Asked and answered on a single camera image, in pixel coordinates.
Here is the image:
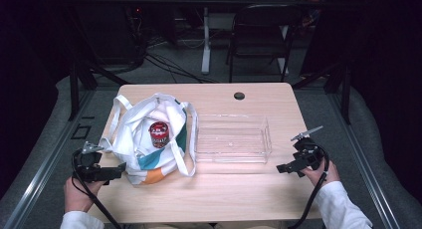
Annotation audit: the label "white table leg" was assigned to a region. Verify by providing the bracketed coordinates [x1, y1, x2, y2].
[200, 6, 214, 76]

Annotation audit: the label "grey metal floor rail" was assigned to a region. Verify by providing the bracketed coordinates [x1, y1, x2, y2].
[2, 89, 98, 229]
[325, 92, 402, 229]

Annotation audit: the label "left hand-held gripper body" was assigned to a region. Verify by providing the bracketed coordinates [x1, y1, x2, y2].
[72, 140, 113, 184]

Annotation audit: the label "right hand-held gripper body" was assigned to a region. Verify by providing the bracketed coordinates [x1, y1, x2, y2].
[290, 124, 325, 173]

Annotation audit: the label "black folding chair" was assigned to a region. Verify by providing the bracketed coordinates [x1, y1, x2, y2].
[226, 3, 302, 85]

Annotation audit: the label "white teal orange tote bag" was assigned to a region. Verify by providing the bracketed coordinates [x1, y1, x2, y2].
[99, 92, 200, 186]

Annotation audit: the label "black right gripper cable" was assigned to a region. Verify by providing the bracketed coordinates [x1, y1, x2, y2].
[288, 144, 331, 229]

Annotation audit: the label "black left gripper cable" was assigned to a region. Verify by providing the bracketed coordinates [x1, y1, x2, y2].
[70, 150, 124, 229]

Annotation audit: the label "black metal stand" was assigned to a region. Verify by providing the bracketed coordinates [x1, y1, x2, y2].
[291, 60, 353, 125]
[67, 55, 132, 122]

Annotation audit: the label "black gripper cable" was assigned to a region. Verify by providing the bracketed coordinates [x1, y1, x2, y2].
[70, 150, 124, 229]
[288, 144, 331, 229]

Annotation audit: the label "red can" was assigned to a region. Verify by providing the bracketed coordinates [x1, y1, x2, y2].
[148, 120, 171, 149]

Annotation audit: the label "person's left hand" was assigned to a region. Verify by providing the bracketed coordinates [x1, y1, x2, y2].
[63, 175, 107, 213]

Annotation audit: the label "black floor cables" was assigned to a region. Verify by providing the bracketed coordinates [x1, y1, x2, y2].
[141, 52, 221, 85]

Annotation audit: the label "person's right hand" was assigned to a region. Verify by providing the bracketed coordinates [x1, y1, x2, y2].
[300, 158, 341, 189]

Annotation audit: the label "clear plastic tray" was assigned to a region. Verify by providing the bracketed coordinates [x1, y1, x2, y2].
[193, 113, 274, 165]

